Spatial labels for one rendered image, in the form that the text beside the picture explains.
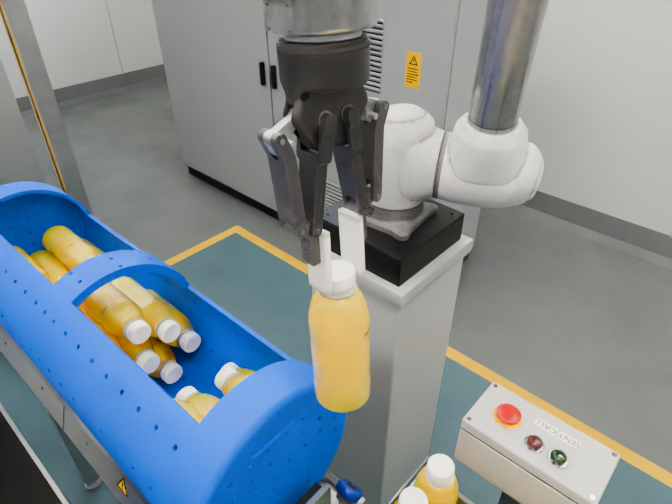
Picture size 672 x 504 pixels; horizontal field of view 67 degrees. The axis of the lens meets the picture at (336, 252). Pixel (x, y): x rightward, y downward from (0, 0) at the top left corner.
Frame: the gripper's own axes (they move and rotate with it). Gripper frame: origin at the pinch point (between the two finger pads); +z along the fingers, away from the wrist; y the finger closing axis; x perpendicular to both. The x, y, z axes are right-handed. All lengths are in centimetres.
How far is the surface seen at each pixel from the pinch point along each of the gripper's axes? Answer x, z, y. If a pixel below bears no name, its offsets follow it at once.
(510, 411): 9.5, 35.4, -24.5
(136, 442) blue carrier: -19.1, 28.0, 20.0
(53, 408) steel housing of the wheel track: -65, 54, 25
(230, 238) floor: -217, 126, -102
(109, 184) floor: -337, 116, -77
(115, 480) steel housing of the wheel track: -40, 55, 22
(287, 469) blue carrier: -7.0, 36.1, 5.4
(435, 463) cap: 5.9, 38.3, -11.3
